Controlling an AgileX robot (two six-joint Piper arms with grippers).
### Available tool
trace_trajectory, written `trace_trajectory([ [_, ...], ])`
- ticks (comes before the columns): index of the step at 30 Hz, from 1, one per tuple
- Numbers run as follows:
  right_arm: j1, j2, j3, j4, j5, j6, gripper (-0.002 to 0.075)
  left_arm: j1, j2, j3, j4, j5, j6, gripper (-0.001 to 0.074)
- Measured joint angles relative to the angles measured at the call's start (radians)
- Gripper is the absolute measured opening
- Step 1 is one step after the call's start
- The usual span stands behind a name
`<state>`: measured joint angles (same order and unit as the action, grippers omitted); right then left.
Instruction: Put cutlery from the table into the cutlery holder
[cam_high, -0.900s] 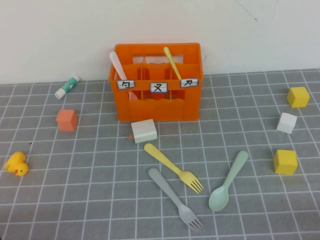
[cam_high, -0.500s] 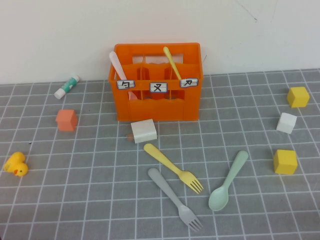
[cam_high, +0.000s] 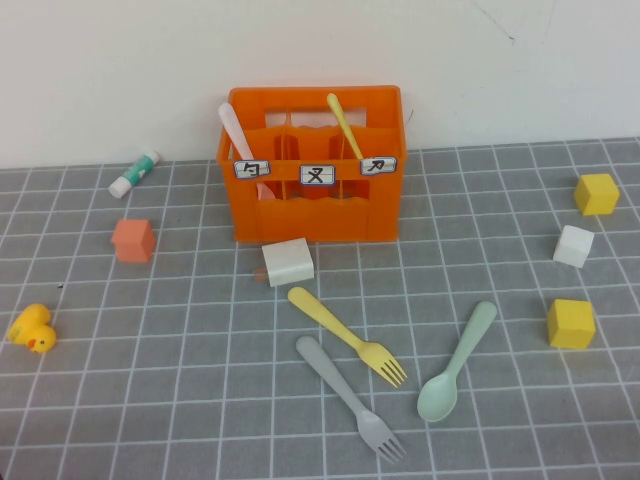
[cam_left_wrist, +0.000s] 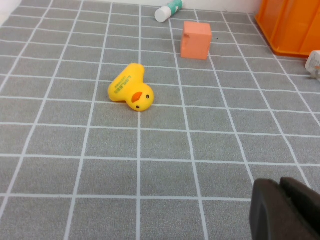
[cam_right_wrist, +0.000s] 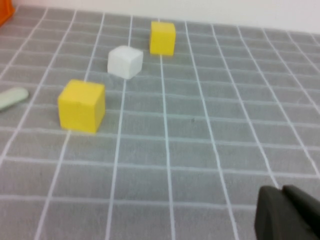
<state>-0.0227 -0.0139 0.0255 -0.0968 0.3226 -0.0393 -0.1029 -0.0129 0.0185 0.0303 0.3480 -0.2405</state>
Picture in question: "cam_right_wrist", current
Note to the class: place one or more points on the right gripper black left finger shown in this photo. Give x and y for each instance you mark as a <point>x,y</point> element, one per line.
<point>272,217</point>

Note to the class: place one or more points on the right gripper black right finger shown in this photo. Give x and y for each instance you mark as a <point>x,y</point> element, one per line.
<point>307,210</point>

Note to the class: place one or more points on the light green plastic spoon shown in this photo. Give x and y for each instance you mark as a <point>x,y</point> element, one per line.
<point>12,98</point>

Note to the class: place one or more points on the orange plastic cutlery holder crate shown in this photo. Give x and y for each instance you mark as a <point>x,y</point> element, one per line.
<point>5,11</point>

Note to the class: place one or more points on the grey white-grid tablecloth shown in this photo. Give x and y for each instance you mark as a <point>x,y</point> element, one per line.
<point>175,150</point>

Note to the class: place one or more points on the yellow foam cube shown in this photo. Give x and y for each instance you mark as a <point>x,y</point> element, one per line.
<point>80,107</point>
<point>162,38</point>

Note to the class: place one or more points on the white foam cube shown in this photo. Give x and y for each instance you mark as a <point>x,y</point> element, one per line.
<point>123,62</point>

